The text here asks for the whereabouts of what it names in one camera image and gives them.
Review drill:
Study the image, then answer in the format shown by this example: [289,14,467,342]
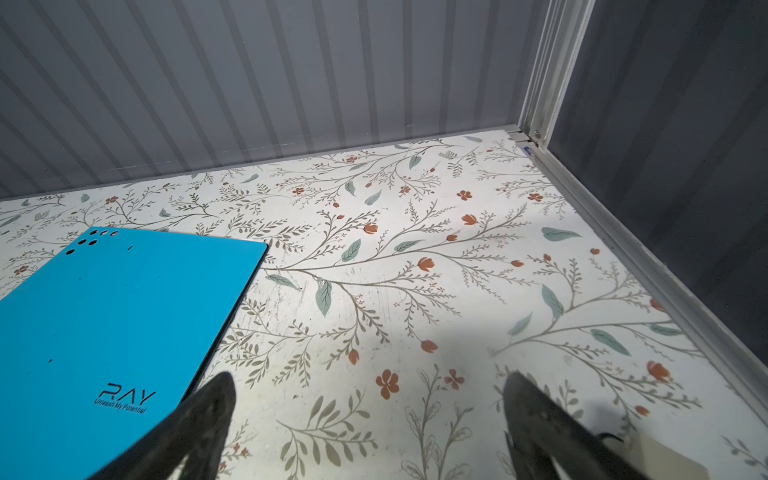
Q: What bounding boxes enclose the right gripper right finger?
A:
[502,371,645,479]

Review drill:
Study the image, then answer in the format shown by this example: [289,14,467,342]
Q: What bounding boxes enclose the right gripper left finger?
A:
[92,372,236,479]

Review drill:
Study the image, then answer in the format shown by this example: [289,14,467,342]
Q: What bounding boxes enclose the teal black clip folder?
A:
[1,227,268,479]

